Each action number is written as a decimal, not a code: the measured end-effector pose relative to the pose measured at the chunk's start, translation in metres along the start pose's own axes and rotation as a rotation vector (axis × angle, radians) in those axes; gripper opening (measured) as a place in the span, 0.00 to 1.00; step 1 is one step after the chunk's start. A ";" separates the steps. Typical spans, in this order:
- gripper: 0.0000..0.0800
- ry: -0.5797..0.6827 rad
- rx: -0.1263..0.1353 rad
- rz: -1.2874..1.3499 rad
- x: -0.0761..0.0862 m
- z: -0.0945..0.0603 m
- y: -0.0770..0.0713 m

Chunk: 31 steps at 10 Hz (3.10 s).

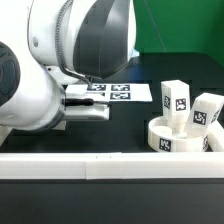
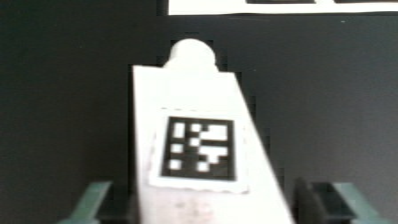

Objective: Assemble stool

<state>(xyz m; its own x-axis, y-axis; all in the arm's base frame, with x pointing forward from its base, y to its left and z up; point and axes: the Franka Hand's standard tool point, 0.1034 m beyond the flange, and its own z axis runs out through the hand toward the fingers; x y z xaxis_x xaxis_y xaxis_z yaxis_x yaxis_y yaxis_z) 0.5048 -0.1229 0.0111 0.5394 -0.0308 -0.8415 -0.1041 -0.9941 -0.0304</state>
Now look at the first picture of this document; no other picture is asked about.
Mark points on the white round stool seat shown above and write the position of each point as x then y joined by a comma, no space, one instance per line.
162,138

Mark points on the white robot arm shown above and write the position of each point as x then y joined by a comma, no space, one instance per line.
83,39

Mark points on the white sheet with tags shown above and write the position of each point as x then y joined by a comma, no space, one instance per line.
121,92

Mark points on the white front fence bar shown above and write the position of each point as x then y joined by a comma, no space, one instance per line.
96,166

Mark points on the white left fence bar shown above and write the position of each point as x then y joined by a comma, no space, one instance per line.
4,132

